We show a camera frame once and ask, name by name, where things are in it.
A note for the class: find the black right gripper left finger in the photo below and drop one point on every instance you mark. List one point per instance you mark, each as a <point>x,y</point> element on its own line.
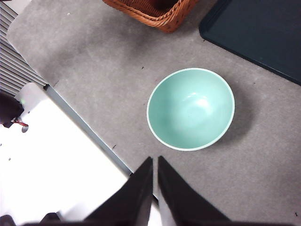
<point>134,200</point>

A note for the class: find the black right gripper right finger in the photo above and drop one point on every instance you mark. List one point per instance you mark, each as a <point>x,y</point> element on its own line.
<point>178,202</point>

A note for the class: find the teal ceramic bowl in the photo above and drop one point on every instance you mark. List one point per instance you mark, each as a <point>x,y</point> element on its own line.
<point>190,110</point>

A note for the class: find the white base platform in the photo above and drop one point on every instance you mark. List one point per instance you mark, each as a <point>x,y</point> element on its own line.
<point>51,155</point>

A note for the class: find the brown wicker basket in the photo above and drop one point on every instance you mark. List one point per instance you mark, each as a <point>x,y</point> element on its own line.
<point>164,20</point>

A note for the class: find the grey ribbed panel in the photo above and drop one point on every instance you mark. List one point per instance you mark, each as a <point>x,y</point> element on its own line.
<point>14,58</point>

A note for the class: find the dark green rectangular tray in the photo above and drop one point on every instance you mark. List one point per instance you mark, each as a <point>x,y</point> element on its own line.
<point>258,33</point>

